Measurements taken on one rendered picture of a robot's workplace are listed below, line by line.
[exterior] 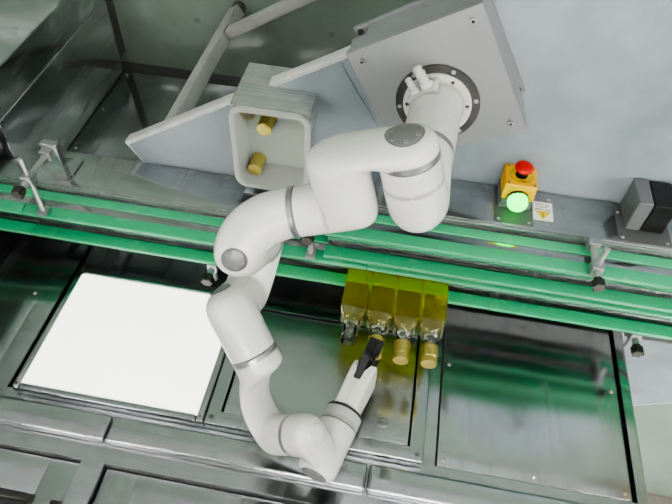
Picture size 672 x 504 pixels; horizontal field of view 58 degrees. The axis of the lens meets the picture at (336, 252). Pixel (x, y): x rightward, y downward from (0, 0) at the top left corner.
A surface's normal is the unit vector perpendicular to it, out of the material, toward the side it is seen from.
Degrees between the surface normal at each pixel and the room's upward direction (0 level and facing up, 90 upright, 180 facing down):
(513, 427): 91
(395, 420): 90
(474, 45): 5
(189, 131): 0
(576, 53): 0
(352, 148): 80
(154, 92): 90
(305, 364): 90
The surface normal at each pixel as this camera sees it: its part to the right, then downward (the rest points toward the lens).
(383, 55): -0.24, 0.71
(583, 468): 0.04, -0.65
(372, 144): -0.24, -0.61
